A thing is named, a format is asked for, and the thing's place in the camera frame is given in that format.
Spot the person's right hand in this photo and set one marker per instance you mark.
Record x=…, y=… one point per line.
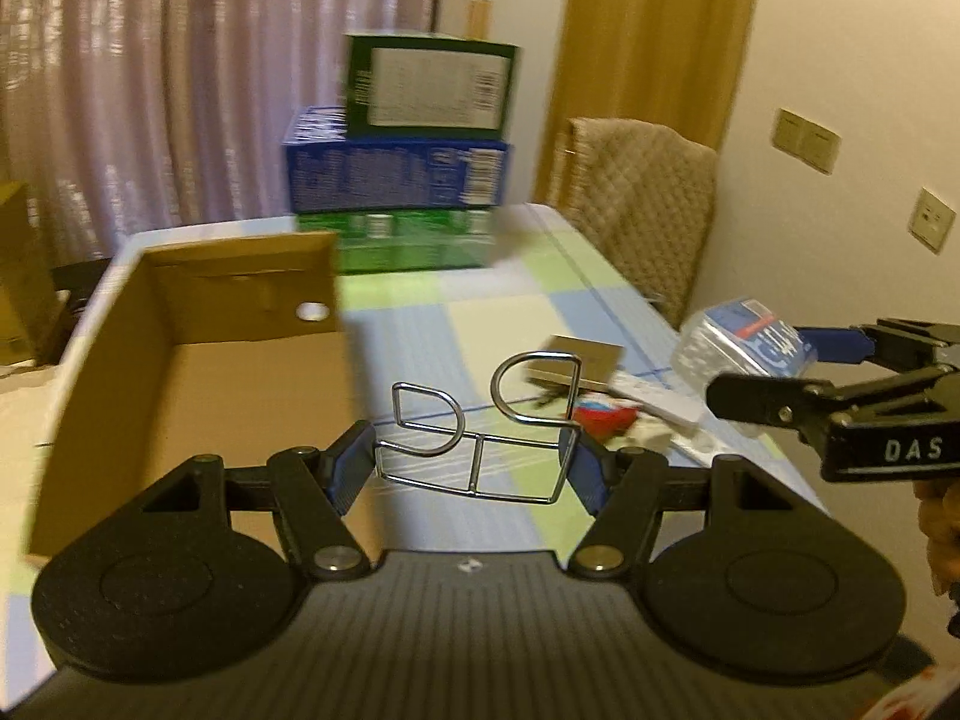
x=937, y=525

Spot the beige wall socket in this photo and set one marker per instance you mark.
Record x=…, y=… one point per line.
x=931, y=219

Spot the white bed sheet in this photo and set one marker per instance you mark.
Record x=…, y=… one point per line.
x=26, y=450

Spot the clear packet with blue label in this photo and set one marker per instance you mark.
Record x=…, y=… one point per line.
x=742, y=337

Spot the yellow curtain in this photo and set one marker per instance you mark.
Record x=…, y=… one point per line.
x=652, y=30

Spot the blue box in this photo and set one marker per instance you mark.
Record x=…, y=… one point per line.
x=390, y=172

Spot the checked tablecloth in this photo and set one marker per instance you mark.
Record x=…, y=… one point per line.
x=480, y=315

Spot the red and white printed cloth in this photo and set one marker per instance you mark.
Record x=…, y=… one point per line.
x=922, y=690

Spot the cardboard box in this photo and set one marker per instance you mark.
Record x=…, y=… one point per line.
x=225, y=382

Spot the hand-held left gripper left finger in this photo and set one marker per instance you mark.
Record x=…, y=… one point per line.
x=351, y=466

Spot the bright green box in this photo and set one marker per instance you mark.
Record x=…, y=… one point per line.
x=405, y=244

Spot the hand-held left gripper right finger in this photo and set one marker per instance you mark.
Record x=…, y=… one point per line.
x=589, y=466

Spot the sheer pink curtain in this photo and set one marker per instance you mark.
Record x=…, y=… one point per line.
x=187, y=82

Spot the chair with quilted cover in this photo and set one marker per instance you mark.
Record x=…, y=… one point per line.
x=645, y=202

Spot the beige wall switch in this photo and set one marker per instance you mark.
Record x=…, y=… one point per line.
x=787, y=131
x=820, y=146

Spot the dark green box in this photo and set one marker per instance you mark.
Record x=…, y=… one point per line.
x=439, y=86

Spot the brown carton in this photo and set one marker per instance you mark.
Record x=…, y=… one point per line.
x=22, y=277

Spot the red and blue packet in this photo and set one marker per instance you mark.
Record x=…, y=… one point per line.
x=604, y=420

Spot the small tan flat box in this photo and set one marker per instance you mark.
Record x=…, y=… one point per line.
x=589, y=360

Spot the black box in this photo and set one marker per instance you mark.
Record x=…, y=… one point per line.
x=79, y=292

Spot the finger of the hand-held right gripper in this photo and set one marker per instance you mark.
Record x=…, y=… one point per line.
x=757, y=397
x=832, y=343

